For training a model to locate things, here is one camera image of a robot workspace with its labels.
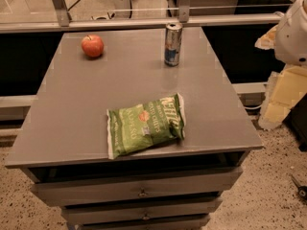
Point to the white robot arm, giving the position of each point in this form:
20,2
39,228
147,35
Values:
291,35

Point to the silver blue redbull can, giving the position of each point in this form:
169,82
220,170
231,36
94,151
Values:
172,43

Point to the green chips bag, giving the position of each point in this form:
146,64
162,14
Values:
145,125

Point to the red apple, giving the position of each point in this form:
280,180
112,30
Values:
92,45

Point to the grey drawer cabinet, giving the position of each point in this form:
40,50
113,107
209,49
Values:
64,136

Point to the grey metal railing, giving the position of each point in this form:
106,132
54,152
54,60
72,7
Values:
24,16

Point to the middle grey drawer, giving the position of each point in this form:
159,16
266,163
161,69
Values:
142,211

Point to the grey drawer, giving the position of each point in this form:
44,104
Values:
136,187
171,223
142,211

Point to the bottom grey drawer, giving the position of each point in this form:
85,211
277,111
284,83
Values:
171,223

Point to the top grey drawer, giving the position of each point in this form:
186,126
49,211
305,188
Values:
136,187

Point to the black tool on floor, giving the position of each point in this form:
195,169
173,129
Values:
301,190

